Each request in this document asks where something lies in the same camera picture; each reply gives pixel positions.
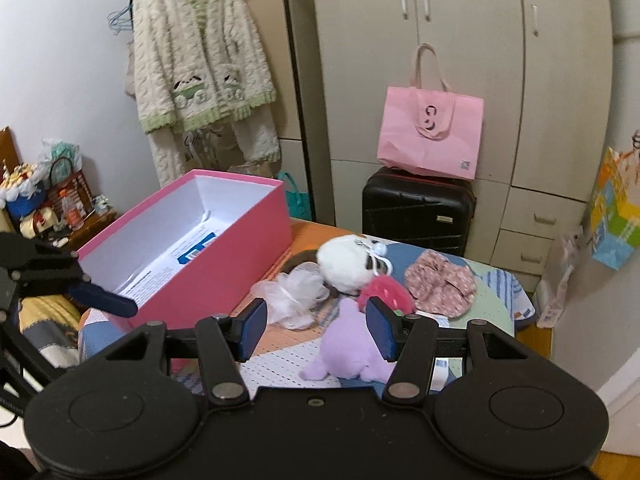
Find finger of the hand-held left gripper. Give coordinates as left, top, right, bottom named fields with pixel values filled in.
left=0, top=310, right=66, bottom=392
left=0, top=232, right=139, bottom=319

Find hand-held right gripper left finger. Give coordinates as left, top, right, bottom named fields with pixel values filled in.
left=107, top=298, right=268, bottom=407

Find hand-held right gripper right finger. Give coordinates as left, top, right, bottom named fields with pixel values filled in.
left=366, top=297, right=543, bottom=407

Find purple plush toy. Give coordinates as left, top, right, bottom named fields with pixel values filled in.
left=300, top=299, right=397, bottom=385

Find pink fluffy toy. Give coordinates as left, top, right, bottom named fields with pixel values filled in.
left=356, top=272, right=416, bottom=319

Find white mesh bath pouf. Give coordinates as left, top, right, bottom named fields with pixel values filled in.
left=250, top=262, right=332, bottom=331

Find pink cardboard box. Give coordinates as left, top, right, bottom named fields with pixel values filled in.
left=77, top=170, right=293, bottom=363

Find pink floral cloth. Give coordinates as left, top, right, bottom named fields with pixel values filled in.
left=404, top=250, right=477, bottom=319

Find white round plush toy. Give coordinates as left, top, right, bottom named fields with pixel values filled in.
left=317, top=234, right=394, bottom=297

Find yellow grey bed quilt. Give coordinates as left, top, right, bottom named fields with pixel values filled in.
left=19, top=294, right=83, bottom=367

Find printed paper sheet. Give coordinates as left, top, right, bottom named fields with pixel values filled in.
left=117, top=225, right=226, bottom=297

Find wooden nightstand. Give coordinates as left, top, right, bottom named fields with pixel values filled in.
left=50, top=209, right=119, bottom=252

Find brown headband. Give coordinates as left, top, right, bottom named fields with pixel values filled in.
left=276, top=249, right=322, bottom=276

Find plastic bottle orange label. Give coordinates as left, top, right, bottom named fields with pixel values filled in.
left=59, top=190, right=87, bottom=232

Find patchwork tablecloth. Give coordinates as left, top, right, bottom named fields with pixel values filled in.
left=80, top=219, right=537, bottom=392

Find black suitcase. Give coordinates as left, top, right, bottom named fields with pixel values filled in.
left=362, top=166, right=477, bottom=257

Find blue wrapped flower bouquet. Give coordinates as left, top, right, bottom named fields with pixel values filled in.
left=0, top=161, right=49, bottom=222

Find teal bag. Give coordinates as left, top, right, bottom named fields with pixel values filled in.
left=276, top=172, right=314, bottom=222

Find white plastic bag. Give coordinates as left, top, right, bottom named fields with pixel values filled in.
left=40, top=138, right=84, bottom=181

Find beige paper bag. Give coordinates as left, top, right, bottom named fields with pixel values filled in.
left=182, top=127, right=279, bottom=177

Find pink tote bag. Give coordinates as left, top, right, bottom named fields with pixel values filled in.
left=377, top=44, right=485, bottom=182

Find small hanging plush toy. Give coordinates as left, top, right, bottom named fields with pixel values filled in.
left=544, top=227, right=590, bottom=327

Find colourful gift bag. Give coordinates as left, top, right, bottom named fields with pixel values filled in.
left=589, top=147, right=640, bottom=272

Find white green fluffy cardigan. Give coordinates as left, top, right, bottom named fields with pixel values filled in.
left=124, top=0, right=280, bottom=136

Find beige wardrobe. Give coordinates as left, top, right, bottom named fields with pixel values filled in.
left=279, top=0, right=614, bottom=288

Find light blue clothes hangers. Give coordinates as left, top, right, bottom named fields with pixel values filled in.
left=107, top=2, right=137, bottom=37

